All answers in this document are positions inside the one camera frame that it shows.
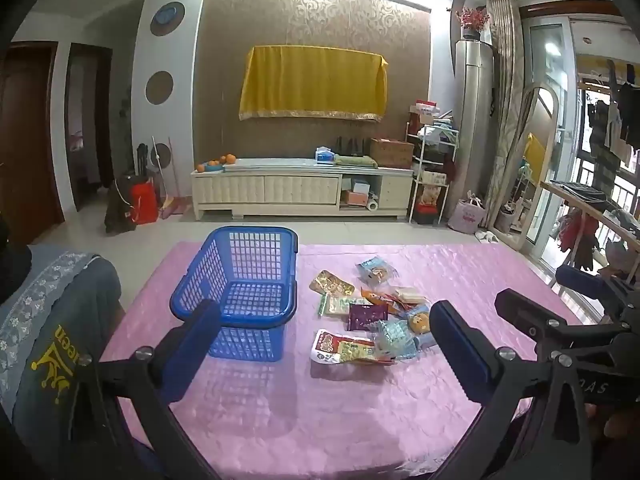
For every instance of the cat picture box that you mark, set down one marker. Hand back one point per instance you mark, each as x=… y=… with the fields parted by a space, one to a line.
x=432 y=194

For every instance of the red bag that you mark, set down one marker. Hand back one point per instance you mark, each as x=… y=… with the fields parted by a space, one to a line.
x=145 y=202

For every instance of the brown wooden door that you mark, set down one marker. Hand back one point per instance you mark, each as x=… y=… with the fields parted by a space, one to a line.
x=27 y=150

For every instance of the green cracker packet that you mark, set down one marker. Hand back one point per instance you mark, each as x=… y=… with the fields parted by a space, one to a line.
x=340 y=305

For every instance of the red white snack packet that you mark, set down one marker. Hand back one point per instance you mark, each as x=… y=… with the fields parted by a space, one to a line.
x=327 y=346

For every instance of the round brown wall disc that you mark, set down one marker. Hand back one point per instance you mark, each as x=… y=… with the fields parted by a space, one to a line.
x=160 y=88

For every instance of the wooden drying rack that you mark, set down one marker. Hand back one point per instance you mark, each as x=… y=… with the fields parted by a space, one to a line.
x=590 y=200

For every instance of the sliding glass door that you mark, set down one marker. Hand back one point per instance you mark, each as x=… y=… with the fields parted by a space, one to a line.
x=547 y=125

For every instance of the small grey-blue snack packet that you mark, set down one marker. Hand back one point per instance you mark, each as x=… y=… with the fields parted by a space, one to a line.
x=426 y=341

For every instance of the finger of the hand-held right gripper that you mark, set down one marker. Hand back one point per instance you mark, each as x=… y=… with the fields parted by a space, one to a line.
x=520 y=315
x=582 y=282

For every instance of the yellow noodle snack packet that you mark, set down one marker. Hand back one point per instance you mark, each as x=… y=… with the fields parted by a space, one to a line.
x=331 y=282

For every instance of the pink broom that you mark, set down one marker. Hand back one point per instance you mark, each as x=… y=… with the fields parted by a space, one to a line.
x=172 y=205

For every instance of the blue bread packet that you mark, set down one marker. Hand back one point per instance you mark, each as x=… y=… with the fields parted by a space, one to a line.
x=376 y=270

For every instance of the cream TV cabinet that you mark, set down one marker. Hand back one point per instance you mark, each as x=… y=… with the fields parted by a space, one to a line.
x=280 y=187

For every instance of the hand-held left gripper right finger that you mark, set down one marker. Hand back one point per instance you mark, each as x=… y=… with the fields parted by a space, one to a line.
x=457 y=352

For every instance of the clear red-label cracker packet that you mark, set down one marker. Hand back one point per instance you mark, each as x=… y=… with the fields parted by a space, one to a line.
x=407 y=295

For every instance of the white metal shelf rack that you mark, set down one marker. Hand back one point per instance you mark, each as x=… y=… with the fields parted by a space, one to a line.
x=424 y=160

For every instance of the dark bag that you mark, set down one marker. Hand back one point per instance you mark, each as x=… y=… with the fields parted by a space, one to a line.
x=119 y=207

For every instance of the red box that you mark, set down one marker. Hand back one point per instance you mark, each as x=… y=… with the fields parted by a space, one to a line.
x=427 y=107

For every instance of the grey tower air conditioner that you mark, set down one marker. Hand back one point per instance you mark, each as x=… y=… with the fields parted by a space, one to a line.
x=474 y=125

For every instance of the round blue wall plate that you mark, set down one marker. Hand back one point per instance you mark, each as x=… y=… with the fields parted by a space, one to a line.
x=167 y=17

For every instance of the striped leaning mattress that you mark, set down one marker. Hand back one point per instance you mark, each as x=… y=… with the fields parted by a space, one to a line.
x=505 y=110

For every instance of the white tape roll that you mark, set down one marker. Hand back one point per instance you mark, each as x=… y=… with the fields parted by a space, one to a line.
x=372 y=204

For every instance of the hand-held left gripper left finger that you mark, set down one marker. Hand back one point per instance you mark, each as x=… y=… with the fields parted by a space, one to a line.
x=192 y=342

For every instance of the green folded cloth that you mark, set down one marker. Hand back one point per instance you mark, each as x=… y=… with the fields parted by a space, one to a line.
x=356 y=160

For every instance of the pink quilted table cover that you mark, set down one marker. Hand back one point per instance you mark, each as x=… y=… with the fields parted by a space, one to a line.
x=310 y=410

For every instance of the orange box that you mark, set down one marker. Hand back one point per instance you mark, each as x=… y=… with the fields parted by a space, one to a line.
x=356 y=199

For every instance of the pink tote bag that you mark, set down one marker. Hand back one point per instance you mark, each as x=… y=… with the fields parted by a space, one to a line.
x=466 y=215

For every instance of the standing floor mirror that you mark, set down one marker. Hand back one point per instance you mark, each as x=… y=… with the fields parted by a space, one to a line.
x=530 y=175

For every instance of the hanging clothes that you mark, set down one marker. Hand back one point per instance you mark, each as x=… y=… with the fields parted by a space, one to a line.
x=612 y=125

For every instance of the white slippers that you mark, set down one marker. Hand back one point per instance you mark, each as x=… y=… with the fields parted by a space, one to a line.
x=487 y=236

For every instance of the orange snack packet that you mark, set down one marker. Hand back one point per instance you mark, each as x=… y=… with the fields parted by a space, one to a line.
x=377 y=296

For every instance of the purple snack packet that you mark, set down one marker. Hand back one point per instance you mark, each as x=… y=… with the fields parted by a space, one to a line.
x=367 y=317

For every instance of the blue tissue box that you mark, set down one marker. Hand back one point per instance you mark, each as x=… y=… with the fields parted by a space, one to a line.
x=325 y=155

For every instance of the blue plastic basket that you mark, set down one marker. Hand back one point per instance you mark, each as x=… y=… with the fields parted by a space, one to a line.
x=250 y=265

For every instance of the person's right hand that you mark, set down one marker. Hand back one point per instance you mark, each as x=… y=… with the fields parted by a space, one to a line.
x=622 y=422

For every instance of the grey lace patterned cloth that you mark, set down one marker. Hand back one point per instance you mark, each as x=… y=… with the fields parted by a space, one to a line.
x=30 y=305

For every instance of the brown cardboard box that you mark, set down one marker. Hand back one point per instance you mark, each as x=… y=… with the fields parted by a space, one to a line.
x=391 y=153

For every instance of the dark wooden doorway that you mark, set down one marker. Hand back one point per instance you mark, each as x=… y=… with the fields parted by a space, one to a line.
x=102 y=125

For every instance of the blue cake packet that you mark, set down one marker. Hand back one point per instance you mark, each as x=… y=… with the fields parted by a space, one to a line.
x=419 y=320

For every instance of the light blue snack packet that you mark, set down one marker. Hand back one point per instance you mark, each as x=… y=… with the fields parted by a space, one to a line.
x=395 y=339

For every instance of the pink flower vase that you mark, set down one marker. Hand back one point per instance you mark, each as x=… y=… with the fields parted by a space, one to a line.
x=472 y=19

